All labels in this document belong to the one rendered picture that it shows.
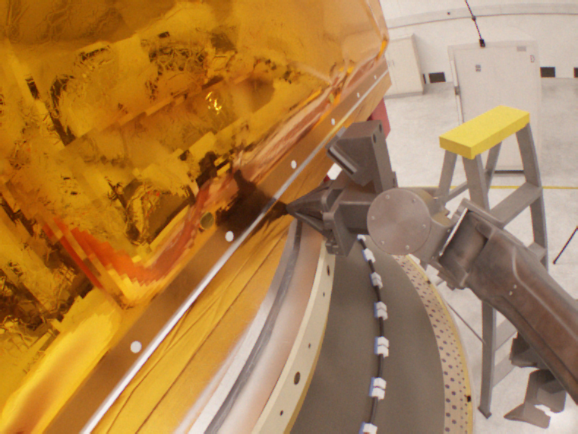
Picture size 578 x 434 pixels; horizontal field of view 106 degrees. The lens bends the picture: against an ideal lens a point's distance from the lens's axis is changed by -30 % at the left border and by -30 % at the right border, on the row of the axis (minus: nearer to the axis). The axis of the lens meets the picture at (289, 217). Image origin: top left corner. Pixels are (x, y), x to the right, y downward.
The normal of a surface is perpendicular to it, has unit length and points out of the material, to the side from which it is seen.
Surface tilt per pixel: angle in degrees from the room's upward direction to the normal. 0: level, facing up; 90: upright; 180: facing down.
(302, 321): 0
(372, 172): 90
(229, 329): 0
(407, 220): 58
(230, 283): 90
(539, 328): 49
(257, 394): 0
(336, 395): 62
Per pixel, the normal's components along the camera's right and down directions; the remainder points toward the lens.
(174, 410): -0.33, -0.79
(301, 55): 0.77, 0.11
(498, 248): -0.93, -0.29
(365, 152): -0.47, 0.62
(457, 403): 0.38, -0.67
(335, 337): 0.65, -0.48
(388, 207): -0.57, 0.10
